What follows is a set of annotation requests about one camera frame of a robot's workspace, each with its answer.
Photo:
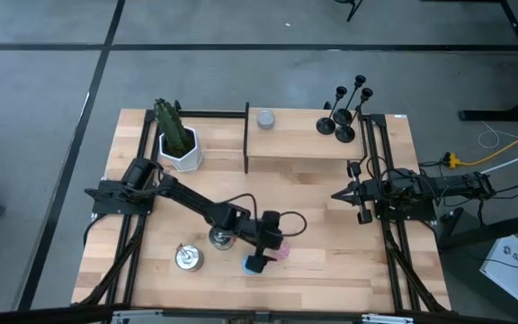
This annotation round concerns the teal patterned round candle tin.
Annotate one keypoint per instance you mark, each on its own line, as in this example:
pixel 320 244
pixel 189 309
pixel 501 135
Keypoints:
pixel 244 266

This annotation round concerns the white printed cardboard box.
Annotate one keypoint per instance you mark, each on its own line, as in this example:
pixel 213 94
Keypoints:
pixel 508 265

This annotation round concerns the black aluminium rig frame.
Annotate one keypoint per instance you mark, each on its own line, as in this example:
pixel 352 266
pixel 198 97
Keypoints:
pixel 214 114

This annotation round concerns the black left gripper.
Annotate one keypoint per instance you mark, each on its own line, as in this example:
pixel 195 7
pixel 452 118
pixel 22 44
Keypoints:
pixel 259 261

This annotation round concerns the white hexagonal planter pot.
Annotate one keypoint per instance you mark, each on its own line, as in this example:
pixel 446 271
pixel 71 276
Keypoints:
pixel 191 159

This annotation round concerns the tall tin with brown label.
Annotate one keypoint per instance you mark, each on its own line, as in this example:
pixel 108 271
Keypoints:
pixel 220 241

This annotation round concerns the black chair leg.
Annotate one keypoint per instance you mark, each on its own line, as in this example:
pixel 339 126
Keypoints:
pixel 352 8

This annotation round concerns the tall silver candle tin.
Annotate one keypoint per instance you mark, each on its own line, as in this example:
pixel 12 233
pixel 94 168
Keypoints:
pixel 189 258

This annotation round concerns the wooden shelf with black frame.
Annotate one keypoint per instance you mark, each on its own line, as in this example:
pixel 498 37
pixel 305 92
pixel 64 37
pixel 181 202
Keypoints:
pixel 295 144

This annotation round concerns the black desk frame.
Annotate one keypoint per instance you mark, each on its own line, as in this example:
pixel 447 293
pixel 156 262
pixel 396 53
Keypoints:
pixel 502 115

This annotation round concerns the green cactus plant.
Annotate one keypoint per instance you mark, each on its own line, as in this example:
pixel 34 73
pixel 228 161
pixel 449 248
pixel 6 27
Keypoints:
pixel 171 126

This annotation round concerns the grey patterned round candle tin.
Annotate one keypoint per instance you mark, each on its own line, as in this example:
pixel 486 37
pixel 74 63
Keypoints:
pixel 265 119

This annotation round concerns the pink patterned round candle tin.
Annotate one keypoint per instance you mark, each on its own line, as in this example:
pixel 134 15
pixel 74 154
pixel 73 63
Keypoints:
pixel 284 252

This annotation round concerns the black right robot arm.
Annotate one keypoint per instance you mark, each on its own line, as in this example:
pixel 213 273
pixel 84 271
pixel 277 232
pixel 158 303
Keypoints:
pixel 457 186

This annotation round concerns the black candlestick holder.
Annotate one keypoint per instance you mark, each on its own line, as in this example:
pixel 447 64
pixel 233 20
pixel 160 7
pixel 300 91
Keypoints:
pixel 345 134
pixel 342 117
pixel 326 127

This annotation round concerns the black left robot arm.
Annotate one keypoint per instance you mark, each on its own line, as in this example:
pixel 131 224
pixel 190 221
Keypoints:
pixel 187 198

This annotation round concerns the black stand leg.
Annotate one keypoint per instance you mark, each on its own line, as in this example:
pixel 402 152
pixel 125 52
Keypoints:
pixel 488 231

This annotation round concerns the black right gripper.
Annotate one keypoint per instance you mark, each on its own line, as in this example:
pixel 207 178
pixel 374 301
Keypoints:
pixel 363 198

